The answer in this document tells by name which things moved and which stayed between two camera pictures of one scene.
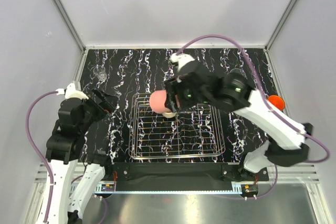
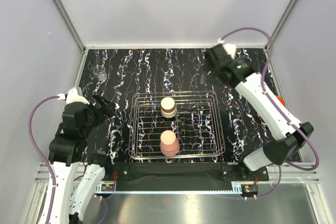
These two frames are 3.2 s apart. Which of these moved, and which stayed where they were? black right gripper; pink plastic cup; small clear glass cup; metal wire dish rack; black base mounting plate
Moved: pink plastic cup; black right gripper
Stayed: metal wire dish rack; black base mounting plate; small clear glass cup
